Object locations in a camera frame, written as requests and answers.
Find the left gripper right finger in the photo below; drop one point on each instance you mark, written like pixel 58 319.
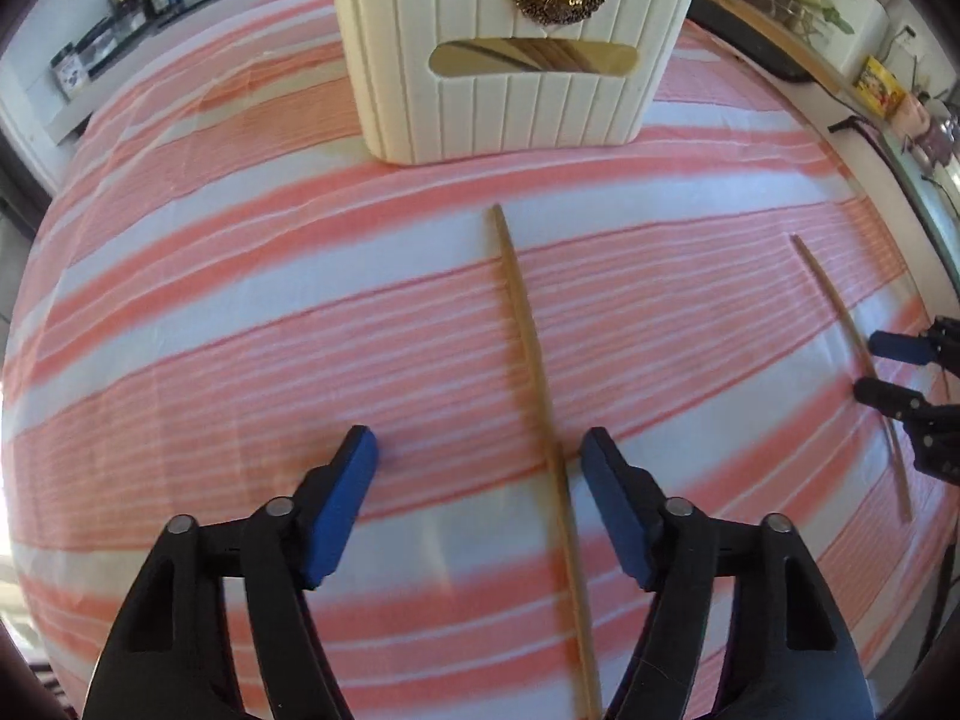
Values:
pixel 788 651

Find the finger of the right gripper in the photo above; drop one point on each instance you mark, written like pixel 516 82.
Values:
pixel 902 348
pixel 891 400

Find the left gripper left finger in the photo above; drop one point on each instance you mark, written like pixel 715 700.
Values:
pixel 168 654

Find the wooden chopstick two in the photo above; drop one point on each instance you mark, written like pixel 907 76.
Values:
pixel 864 361

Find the wooden chopstick one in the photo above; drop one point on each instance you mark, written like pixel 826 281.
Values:
pixel 557 465

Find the wooden chopstick six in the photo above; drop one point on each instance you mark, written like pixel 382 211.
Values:
pixel 544 55

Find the yellow snack packet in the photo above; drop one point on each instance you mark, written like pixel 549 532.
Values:
pixel 879 89

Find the wooden cutting board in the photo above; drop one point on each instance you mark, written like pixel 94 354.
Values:
pixel 765 42

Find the white knife block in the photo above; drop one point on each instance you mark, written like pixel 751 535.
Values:
pixel 847 53

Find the pink striped tablecloth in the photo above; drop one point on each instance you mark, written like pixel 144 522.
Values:
pixel 230 281

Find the cream utensil holder box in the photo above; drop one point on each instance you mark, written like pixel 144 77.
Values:
pixel 444 80

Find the white spice shaker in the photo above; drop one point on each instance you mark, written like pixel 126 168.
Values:
pixel 69 71

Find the spice jar rack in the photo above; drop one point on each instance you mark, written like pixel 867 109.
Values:
pixel 107 37

